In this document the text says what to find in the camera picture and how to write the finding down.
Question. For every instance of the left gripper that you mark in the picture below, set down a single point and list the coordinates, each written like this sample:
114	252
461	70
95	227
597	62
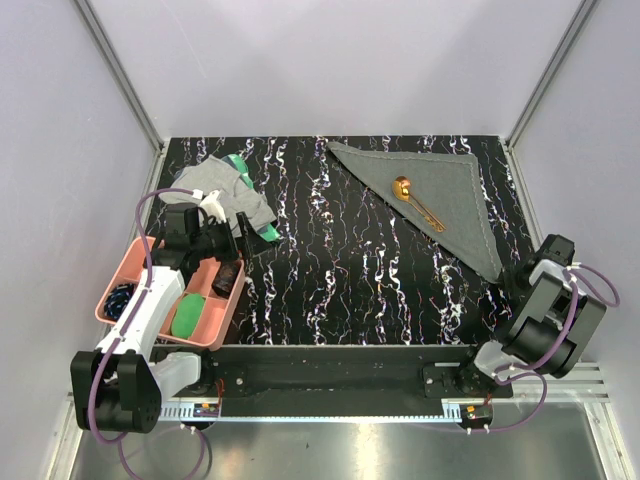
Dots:
253	243

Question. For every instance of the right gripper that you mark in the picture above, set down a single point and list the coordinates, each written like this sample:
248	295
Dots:
510	283

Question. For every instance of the dark grey napkin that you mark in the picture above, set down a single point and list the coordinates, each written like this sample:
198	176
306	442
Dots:
447	184

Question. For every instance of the copper spoon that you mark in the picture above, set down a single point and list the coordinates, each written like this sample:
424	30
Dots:
401	187

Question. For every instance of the gold spoon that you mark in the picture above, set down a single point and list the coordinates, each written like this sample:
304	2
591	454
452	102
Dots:
429	217

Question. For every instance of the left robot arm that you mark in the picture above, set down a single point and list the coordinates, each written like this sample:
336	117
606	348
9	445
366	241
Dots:
170	301

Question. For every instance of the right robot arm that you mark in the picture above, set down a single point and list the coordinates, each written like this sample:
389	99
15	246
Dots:
555	311

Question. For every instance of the green packet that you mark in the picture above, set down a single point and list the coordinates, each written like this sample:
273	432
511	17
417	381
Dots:
267	232

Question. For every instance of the dark brown object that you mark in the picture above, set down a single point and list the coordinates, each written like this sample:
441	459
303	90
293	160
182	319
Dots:
225	279

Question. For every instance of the pink divided tray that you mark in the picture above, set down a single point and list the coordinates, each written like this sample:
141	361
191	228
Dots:
215	318

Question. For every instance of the light grey cloth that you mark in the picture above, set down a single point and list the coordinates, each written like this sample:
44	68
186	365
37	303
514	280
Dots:
214	174

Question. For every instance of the green oval object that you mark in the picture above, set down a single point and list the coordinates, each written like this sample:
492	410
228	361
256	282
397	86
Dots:
187	316

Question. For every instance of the black blue patterned object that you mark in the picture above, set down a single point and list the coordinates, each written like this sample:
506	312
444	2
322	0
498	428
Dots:
117	300

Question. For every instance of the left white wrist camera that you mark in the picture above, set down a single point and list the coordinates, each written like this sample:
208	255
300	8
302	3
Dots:
209	207

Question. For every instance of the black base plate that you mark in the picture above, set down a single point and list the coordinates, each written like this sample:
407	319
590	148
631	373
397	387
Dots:
337	382

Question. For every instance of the left aluminium frame post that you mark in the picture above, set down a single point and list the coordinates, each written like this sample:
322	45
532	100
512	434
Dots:
105	47

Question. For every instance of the aluminium frame post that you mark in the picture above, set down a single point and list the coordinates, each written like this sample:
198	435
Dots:
567	42
105	47

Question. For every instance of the right aluminium frame post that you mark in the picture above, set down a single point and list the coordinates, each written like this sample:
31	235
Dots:
567	42

